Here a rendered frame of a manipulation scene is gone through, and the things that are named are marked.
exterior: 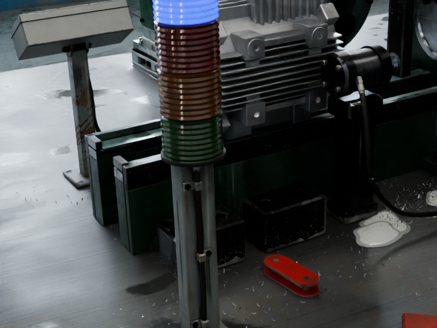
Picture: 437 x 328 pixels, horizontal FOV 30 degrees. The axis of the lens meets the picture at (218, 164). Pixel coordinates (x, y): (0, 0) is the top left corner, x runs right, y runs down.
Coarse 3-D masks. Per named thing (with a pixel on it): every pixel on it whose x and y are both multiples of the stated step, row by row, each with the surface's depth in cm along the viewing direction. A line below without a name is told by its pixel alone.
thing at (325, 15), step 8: (320, 8) 110; (328, 8) 110; (320, 16) 111; (328, 16) 110; (336, 16) 110; (328, 24) 111; (224, 32) 102; (224, 40) 103; (224, 120) 107; (224, 128) 107
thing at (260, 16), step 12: (252, 0) 106; (264, 0) 106; (276, 0) 107; (288, 0) 108; (300, 0) 109; (312, 0) 110; (324, 0) 111; (252, 12) 107; (264, 12) 107; (276, 12) 108; (288, 12) 109; (300, 12) 110; (312, 12) 111; (264, 24) 108
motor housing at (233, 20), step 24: (240, 0) 108; (240, 24) 106; (288, 24) 109; (288, 48) 108; (312, 48) 108; (336, 48) 111; (240, 72) 105; (264, 72) 105; (288, 72) 107; (312, 72) 110; (240, 96) 104; (264, 96) 107; (288, 96) 109; (288, 120) 115
